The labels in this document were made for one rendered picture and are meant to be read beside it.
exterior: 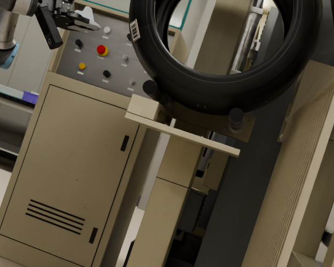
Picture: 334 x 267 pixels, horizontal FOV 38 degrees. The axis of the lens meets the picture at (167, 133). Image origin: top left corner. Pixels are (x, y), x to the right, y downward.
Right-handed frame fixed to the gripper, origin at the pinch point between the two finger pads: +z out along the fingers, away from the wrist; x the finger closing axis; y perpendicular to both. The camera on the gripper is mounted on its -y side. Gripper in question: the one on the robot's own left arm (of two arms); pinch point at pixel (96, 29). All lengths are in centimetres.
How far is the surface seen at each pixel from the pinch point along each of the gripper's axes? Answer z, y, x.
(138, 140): 55, -12, 68
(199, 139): 32.9, -29.1, -7.0
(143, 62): 17.0, -5.7, 0.9
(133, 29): 12.8, 3.8, 0.4
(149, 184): 219, 11, 327
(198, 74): 27.8, -11.3, -12.7
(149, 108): 20.3, -19.7, 1.8
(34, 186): 20, -33, 103
